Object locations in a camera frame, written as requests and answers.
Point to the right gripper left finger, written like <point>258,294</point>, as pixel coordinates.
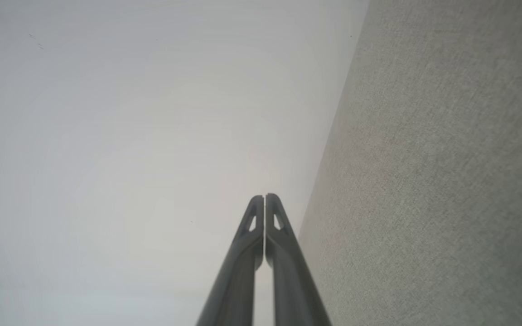
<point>238,280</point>

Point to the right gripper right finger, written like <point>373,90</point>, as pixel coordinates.
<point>292,280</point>

